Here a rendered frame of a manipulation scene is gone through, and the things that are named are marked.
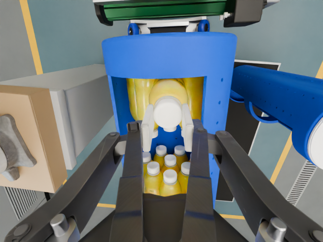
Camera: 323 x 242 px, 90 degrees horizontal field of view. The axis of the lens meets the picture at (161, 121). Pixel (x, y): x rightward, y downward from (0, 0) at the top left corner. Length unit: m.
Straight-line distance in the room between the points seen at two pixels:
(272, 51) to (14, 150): 1.73
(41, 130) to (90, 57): 1.12
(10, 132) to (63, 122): 0.14
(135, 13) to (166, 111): 0.46
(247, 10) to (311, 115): 0.38
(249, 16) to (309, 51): 1.38
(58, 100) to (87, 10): 1.13
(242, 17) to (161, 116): 0.39
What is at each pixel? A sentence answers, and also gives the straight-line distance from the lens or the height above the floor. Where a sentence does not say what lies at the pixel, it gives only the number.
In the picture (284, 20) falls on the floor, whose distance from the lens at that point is 1.75.
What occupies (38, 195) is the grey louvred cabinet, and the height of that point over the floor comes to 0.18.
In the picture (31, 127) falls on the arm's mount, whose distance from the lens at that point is 0.61.
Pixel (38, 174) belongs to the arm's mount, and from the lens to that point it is 0.72.
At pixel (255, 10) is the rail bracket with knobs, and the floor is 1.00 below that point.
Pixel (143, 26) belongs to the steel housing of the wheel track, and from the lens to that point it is 0.58.
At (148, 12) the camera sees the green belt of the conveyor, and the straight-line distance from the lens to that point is 0.62.
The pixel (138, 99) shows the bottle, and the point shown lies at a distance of 0.40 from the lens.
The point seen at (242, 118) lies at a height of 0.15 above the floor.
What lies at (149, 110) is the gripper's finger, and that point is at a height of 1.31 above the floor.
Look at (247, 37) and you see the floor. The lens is 1.62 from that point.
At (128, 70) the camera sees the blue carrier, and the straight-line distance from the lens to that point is 0.29.
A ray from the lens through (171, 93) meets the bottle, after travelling 0.23.
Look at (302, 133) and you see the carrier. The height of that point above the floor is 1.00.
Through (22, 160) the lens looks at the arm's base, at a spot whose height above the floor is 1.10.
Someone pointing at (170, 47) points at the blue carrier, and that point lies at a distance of 0.26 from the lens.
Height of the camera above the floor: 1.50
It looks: 66 degrees down
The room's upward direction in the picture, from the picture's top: 174 degrees counter-clockwise
